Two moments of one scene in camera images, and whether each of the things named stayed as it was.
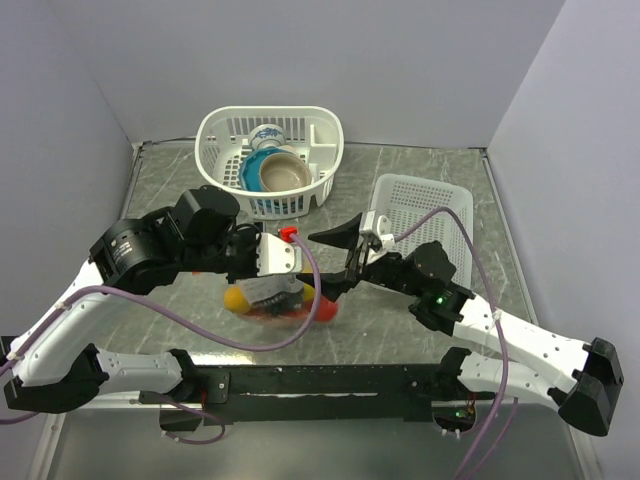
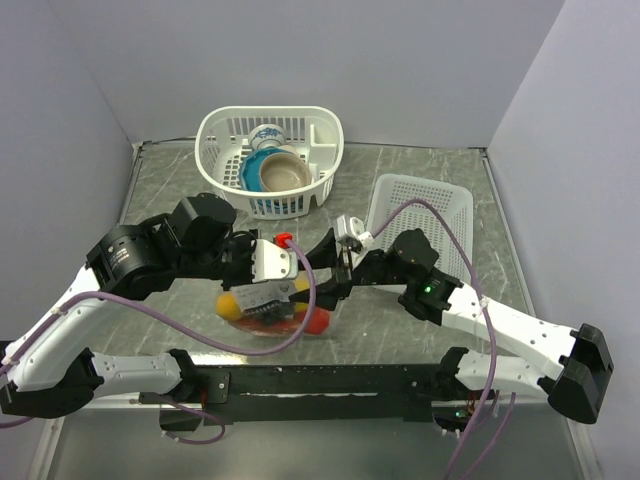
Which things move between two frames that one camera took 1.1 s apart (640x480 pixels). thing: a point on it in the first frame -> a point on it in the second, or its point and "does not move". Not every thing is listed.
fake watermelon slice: x=294 y=316 -> x=287 y=327
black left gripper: x=250 y=232 does not move
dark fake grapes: x=282 y=303 -> x=274 y=315
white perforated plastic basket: x=404 y=200 does not move
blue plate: x=250 y=170 does not move
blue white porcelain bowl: x=267 y=136 does not move
